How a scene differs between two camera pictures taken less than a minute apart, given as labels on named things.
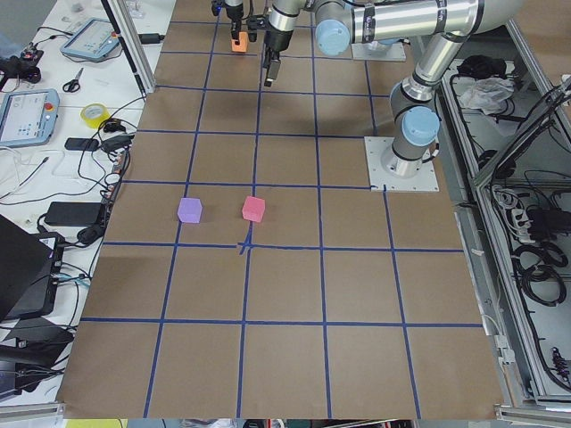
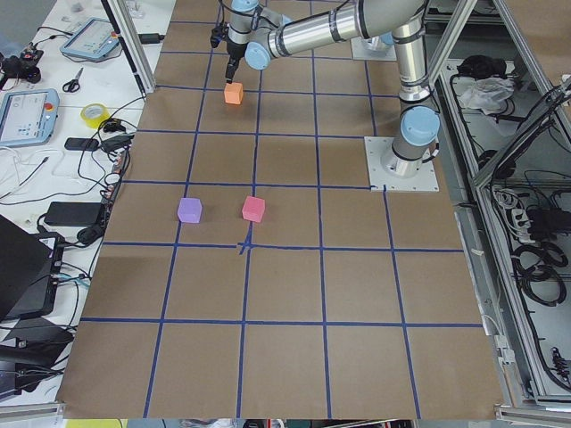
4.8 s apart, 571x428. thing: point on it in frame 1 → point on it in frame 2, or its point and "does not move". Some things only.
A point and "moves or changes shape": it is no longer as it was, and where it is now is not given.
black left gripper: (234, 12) → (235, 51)
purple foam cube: (189, 210) does not move
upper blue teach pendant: (96, 39) does not move
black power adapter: (74, 213) does not move
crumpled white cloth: (487, 94) does not move
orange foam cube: (242, 47) moves or changes shape
